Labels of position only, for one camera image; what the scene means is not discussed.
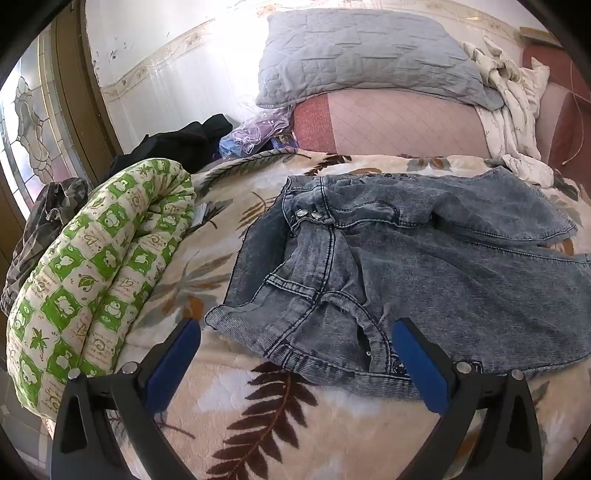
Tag camouflage cloth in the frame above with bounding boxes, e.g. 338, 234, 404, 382
0, 178, 93, 315

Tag pink bolster cushion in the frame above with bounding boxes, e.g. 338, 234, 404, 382
292, 90, 490, 160

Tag beige cord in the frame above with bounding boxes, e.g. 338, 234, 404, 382
562, 60, 583, 166

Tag green white rolled quilt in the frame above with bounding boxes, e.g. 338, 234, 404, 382
6, 158, 197, 421

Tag purple plastic bag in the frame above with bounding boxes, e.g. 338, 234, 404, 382
218, 105, 296, 160

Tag black cloth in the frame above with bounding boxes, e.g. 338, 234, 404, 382
108, 114, 235, 178

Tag grey denim pants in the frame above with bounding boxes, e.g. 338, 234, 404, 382
204, 166, 591, 400

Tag red upholstered headboard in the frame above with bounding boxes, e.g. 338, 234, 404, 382
522, 41, 591, 176

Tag patterned glass window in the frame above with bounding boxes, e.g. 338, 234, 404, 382
0, 32, 88, 213

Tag wooden door frame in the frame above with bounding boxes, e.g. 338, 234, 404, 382
51, 0, 123, 181

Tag leaf print blanket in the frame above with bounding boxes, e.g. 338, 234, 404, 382
106, 150, 591, 480

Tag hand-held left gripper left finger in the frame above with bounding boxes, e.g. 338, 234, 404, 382
50, 318, 202, 480

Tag white floral cloth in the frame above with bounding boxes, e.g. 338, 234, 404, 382
459, 34, 555, 188

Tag grey quilted pillow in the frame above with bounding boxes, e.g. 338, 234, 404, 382
255, 10, 504, 110

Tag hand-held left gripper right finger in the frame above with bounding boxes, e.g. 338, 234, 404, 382
390, 316, 542, 480

